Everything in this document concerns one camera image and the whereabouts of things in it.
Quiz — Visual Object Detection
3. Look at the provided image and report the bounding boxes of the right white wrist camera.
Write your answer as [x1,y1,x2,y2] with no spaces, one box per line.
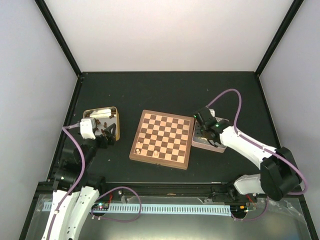
[208,108,216,118]

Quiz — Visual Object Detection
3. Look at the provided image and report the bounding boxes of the pink tin with light pieces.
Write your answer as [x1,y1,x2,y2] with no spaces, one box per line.
[191,120,227,153]

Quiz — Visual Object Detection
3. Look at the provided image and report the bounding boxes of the purple cable loop front left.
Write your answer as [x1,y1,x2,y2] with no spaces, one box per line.
[90,186,142,223]

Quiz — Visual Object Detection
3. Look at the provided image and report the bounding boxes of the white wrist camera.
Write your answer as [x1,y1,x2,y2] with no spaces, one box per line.
[80,117,97,140]
[208,108,216,118]

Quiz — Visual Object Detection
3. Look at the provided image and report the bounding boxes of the gold tin with dark pieces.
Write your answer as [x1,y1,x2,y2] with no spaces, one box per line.
[82,106,120,141]

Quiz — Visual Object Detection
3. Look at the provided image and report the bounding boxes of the wooden chess board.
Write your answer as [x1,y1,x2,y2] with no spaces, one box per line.
[129,110,195,170]

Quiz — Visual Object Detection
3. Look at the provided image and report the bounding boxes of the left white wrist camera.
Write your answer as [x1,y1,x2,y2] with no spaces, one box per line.
[80,117,97,140]

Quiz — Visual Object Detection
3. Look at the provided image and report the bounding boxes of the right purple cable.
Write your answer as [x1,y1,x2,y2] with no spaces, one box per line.
[207,88,309,222]

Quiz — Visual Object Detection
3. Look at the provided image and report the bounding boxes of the light blue cable duct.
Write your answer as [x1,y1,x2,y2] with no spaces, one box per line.
[42,201,232,216]

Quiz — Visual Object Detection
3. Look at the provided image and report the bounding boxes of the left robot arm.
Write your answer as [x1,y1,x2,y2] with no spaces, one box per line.
[42,123,117,240]

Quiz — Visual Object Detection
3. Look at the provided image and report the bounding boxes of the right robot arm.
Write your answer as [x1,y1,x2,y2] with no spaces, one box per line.
[193,107,303,202]

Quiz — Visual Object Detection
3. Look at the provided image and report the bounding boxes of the second left white arm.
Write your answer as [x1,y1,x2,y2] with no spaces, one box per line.
[63,118,117,240]

